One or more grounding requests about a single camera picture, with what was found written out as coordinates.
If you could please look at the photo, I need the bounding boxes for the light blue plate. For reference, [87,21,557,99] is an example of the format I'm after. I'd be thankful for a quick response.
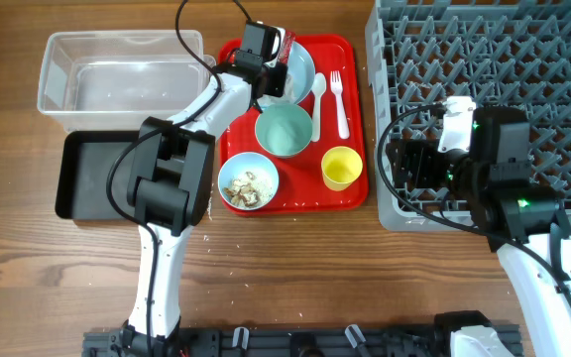
[286,42,316,104]

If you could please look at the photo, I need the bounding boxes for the red snack wrapper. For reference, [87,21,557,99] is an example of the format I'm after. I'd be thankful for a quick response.
[278,28,296,64]

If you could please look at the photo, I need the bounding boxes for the white plastic spoon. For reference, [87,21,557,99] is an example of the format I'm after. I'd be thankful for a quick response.
[311,72,327,142]

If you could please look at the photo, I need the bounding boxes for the mint green bowl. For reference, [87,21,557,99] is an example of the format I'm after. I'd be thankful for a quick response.
[255,104,312,158]

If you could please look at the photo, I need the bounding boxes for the yellow plastic cup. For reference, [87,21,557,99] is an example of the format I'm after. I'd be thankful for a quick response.
[321,146,364,191]

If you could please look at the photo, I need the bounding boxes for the light blue small bowl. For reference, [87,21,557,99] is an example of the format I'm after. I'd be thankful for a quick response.
[217,152,280,212]

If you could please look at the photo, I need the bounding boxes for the rice and nut leftovers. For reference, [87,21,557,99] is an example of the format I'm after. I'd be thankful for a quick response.
[223,171,274,209]

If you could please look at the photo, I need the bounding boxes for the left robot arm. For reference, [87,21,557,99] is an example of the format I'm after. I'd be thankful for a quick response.
[114,50,289,356]

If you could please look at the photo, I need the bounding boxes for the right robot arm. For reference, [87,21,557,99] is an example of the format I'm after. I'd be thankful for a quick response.
[376,103,571,356]

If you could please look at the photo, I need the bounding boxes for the grey dishwasher rack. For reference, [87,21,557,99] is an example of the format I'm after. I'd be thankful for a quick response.
[365,0,571,221]

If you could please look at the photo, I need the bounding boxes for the red serving tray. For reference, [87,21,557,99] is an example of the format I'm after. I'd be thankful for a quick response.
[219,35,369,216]

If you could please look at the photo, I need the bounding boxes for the pink plastic fork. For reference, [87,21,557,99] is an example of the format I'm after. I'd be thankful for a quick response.
[330,70,350,139]

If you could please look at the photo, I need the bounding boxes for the clear plastic bin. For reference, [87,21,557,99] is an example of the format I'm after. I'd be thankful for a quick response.
[37,30,215,132]

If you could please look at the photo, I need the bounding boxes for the black plastic tray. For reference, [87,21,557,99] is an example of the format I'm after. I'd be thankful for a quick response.
[55,131,138,221]

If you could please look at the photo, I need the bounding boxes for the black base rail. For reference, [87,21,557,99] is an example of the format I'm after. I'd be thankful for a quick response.
[81,324,522,357]

